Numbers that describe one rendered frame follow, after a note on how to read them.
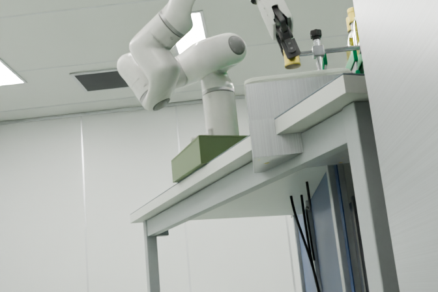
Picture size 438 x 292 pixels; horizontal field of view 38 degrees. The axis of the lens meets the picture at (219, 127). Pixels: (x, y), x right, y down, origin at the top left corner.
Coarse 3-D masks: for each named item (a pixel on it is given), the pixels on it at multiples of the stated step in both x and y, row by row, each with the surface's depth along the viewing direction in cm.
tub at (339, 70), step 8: (296, 72) 129; (304, 72) 129; (312, 72) 129; (320, 72) 129; (328, 72) 129; (336, 72) 130; (344, 72) 130; (248, 80) 130; (256, 80) 129; (264, 80) 130; (272, 80) 130
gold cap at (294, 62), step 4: (284, 52) 139; (284, 56) 139; (284, 60) 139; (288, 60) 138; (292, 60) 138; (296, 60) 138; (288, 64) 138; (292, 64) 141; (296, 64) 140; (288, 68) 140; (292, 68) 141
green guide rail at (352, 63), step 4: (352, 52) 155; (356, 52) 154; (352, 56) 155; (356, 56) 154; (348, 60) 161; (352, 60) 156; (356, 60) 153; (348, 64) 162; (352, 64) 156; (356, 64) 154; (352, 68) 159; (356, 68) 154; (356, 72) 153
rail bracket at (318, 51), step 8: (312, 32) 152; (320, 32) 152; (312, 48) 151; (320, 48) 150; (328, 48) 151; (336, 48) 151; (344, 48) 151; (352, 48) 150; (320, 56) 150; (320, 64) 150
